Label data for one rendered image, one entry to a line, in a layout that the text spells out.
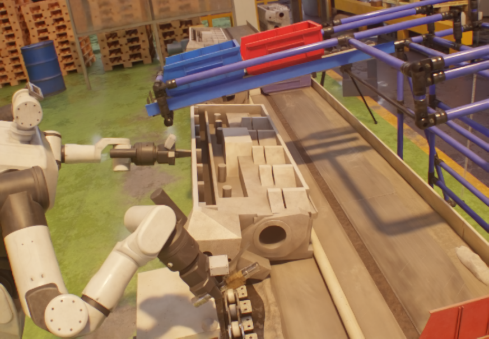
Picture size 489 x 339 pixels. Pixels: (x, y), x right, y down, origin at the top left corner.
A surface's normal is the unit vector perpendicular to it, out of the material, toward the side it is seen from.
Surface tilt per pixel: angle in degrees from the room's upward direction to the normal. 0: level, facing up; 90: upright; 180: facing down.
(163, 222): 72
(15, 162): 53
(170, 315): 0
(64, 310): 47
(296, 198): 22
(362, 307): 0
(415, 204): 1
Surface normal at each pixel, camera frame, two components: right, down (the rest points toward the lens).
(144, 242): 0.69, -0.11
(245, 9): 0.14, 0.39
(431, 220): -0.14, -0.90
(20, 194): 0.44, -0.45
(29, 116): 0.51, 0.39
